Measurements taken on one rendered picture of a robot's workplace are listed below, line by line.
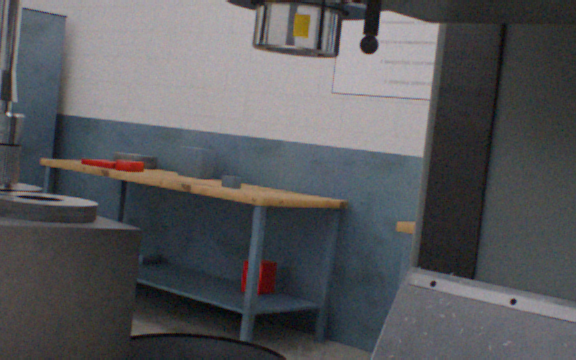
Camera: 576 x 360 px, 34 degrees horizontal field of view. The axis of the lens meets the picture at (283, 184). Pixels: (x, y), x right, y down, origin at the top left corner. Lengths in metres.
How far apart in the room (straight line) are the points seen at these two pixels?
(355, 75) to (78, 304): 5.22
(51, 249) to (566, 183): 0.43
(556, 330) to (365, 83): 5.05
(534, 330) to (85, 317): 0.37
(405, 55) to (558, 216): 4.86
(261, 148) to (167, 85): 1.11
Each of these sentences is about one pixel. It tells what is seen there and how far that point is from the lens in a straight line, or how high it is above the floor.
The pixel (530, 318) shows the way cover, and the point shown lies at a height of 1.10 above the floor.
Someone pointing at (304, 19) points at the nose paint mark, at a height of 1.30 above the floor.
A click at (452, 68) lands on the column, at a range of 0.89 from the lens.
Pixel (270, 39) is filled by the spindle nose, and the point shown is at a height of 1.28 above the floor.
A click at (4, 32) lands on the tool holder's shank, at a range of 0.84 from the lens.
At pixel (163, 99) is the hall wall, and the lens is 7.13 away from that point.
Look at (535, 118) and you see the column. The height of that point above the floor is 1.27.
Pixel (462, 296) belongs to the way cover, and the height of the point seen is 1.11.
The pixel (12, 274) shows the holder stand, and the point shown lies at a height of 1.12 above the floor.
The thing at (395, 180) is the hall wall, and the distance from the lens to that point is 5.62.
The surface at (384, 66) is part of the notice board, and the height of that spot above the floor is 1.71.
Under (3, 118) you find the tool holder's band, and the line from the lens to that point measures 0.82.
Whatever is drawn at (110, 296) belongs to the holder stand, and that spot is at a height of 1.10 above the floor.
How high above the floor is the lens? 1.23
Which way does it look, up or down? 3 degrees down
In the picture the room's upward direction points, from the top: 6 degrees clockwise
